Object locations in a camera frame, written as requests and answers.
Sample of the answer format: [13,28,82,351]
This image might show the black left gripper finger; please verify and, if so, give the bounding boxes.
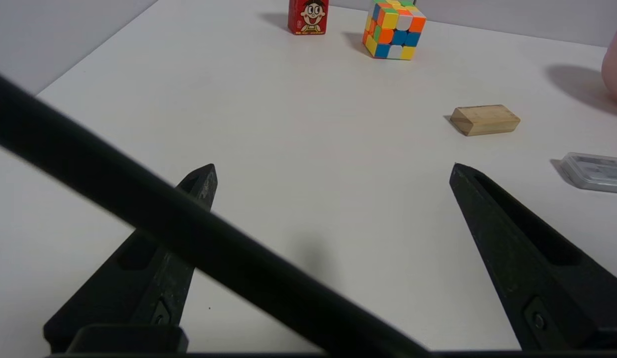
[449,163,617,351]

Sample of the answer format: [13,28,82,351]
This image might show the clear plastic flat case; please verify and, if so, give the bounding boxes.
[560,153,617,194]

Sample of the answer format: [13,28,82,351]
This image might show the wooden block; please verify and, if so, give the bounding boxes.
[449,104,521,137]

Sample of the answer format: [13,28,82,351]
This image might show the multicolour puzzle cube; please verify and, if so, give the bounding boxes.
[362,0,427,61]

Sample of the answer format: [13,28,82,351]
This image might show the red cartoon milk carton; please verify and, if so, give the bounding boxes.
[288,0,330,35]

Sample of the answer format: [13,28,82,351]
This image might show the thick black cable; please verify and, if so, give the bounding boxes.
[0,70,431,358]

